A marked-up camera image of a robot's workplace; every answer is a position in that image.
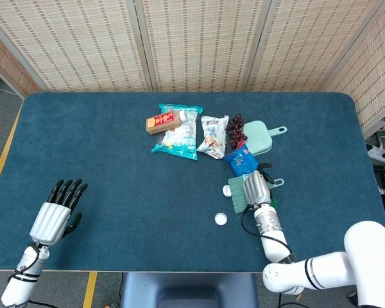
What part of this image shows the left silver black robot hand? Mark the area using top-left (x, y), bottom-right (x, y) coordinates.
top-left (29, 178), bottom-right (89, 247)

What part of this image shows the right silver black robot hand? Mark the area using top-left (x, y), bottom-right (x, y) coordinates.
top-left (242, 162), bottom-right (276, 207)

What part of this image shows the green plastic scrub brush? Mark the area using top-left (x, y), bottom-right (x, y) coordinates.
top-left (227, 175), bottom-right (285, 214)

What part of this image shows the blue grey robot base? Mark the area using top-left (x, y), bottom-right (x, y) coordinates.
top-left (120, 272), bottom-right (259, 308)

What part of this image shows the blue snack bag with barcode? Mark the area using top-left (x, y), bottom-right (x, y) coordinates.
top-left (223, 142), bottom-right (261, 176)

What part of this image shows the light green dustpan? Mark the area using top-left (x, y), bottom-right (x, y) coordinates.
top-left (243, 120), bottom-right (288, 157)

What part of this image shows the dark red grape bunch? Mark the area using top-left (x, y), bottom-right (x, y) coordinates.
top-left (226, 114), bottom-right (248, 150)

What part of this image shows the white blue snack bag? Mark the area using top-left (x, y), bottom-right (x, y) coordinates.
top-left (196, 115), bottom-right (230, 160)

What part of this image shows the blue felt table cover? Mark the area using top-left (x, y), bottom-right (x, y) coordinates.
top-left (0, 92), bottom-right (385, 273)

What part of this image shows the teal white snack bag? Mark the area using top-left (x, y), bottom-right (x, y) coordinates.
top-left (151, 103), bottom-right (205, 161)

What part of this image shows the white power strip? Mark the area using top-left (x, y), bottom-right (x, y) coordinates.
top-left (365, 136), bottom-right (385, 165)

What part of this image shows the woven bamboo folding screen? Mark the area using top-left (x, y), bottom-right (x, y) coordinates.
top-left (0, 0), bottom-right (385, 139)

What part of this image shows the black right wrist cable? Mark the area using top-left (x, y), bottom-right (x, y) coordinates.
top-left (241, 205), bottom-right (296, 258)

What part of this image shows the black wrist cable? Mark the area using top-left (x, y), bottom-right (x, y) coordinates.
top-left (241, 205), bottom-right (296, 258)
top-left (8, 243), bottom-right (43, 284)

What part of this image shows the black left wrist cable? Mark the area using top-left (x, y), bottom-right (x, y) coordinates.
top-left (8, 243), bottom-right (43, 284)

